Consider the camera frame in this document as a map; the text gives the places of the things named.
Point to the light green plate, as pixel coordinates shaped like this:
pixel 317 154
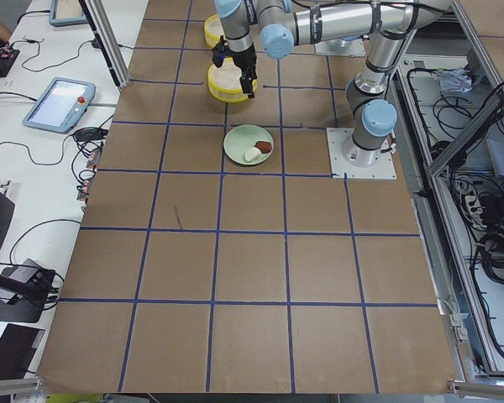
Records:
pixel 243 137

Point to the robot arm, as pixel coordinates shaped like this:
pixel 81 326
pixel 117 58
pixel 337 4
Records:
pixel 389 25

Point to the brown bun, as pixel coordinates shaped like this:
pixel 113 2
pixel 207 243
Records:
pixel 264 147

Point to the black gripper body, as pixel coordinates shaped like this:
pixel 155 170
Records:
pixel 244 58

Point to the aluminium frame post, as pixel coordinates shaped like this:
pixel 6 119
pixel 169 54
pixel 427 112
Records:
pixel 103 33

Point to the near teach pendant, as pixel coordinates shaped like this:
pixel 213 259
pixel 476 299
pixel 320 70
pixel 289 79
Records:
pixel 61 105

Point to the black camera stand base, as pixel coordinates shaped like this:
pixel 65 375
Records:
pixel 26 291

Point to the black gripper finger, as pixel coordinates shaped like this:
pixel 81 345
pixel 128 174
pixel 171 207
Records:
pixel 247 81

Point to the far teach pendant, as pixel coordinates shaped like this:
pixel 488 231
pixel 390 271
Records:
pixel 66 13

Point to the yellow bamboo steamer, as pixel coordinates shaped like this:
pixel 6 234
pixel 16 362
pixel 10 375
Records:
pixel 223 82
pixel 213 30

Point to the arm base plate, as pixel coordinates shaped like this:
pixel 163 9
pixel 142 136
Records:
pixel 351 47
pixel 348 161

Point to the teach pendant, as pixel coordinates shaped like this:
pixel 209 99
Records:
pixel 66 13
pixel 61 105

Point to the crumpled white paper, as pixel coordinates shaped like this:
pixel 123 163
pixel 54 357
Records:
pixel 456 80

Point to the white steamed bun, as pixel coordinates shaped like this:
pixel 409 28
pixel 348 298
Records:
pixel 252 154

